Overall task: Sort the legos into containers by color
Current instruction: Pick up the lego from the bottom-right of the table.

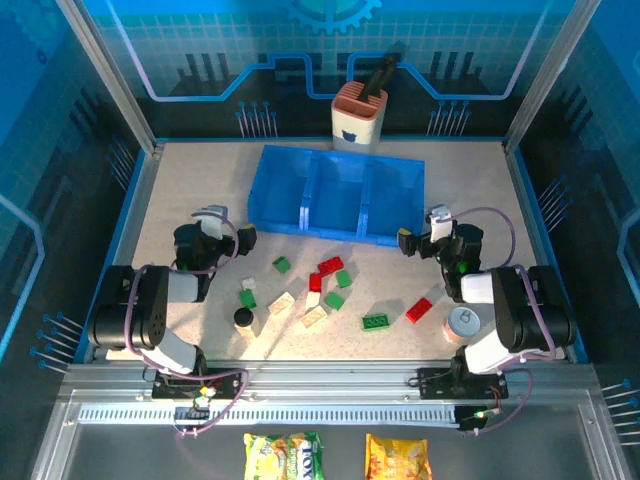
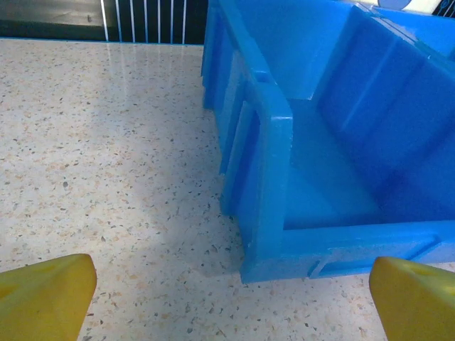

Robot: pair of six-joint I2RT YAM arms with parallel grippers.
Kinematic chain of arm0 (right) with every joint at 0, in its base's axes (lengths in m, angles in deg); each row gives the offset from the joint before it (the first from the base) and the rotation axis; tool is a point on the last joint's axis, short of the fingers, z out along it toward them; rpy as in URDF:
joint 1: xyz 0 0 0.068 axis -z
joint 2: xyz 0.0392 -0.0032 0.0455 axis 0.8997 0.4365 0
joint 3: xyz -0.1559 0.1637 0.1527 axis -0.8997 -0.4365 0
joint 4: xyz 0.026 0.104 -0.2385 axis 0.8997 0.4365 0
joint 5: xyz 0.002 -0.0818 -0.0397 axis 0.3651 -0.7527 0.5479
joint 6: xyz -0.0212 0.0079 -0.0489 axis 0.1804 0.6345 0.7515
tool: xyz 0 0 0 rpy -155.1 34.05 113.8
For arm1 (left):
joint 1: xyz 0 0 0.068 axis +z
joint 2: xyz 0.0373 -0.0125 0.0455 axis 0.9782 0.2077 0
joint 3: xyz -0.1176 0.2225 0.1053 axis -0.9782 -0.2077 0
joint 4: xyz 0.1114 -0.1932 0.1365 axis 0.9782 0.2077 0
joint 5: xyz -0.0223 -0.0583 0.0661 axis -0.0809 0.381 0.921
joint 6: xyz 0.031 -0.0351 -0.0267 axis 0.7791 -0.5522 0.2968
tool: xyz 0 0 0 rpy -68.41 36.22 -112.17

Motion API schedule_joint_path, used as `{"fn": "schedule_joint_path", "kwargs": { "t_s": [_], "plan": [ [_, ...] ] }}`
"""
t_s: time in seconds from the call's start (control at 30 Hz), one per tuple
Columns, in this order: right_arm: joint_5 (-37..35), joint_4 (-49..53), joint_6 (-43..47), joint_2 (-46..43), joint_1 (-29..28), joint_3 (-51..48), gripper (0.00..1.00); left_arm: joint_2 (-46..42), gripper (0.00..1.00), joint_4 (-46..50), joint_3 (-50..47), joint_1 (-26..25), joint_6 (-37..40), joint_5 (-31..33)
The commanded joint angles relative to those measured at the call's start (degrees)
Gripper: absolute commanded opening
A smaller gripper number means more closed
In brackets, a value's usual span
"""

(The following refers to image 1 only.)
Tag blue three-compartment bin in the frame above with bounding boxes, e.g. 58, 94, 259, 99
247, 144, 427, 248

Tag cream long lego brick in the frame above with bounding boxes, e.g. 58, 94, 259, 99
299, 306, 329, 330
267, 291, 296, 316

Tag spice jar with black lid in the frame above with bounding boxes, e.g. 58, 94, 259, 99
233, 307, 262, 341

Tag pink can with pull tab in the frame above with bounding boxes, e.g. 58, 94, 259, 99
442, 305, 482, 346

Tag white knife block pink top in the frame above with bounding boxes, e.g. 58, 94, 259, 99
330, 82, 390, 154

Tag black controller box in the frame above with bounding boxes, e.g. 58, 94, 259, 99
172, 384, 217, 437
457, 402, 503, 435

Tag orange snack bag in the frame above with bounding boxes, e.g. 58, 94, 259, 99
364, 432, 434, 480

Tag green yellow snack bag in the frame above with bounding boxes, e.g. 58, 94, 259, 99
243, 431, 325, 480

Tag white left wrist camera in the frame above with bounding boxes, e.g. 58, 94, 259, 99
198, 204, 227, 242

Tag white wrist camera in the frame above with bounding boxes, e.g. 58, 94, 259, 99
425, 204, 454, 244
198, 204, 227, 242

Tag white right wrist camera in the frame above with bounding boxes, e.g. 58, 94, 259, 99
425, 204, 454, 244

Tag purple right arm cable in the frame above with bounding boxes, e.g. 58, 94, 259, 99
451, 206, 559, 436

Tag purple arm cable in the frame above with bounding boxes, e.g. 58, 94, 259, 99
122, 209, 250, 440
451, 206, 559, 436

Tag aluminium side rail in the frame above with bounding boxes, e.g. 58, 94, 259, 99
74, 142, 164, 364
503, 141, 590, 364

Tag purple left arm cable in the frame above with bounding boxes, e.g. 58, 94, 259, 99
122, 209, 250, 440

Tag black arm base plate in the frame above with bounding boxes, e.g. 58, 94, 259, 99
151, 367, 245, 401
417, 366, 510, 401

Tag aluminium front frame rail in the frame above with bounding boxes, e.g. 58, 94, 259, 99
59, 360, 601, 402

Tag black knife handle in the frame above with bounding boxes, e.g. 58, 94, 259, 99
358, 51, 402, 101

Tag white slotted cable duct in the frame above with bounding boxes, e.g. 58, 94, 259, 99
78, 403, 461, 428

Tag aluminium frame post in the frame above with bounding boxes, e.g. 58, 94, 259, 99
502, 0, 602, 154
53, 0, 166, 154

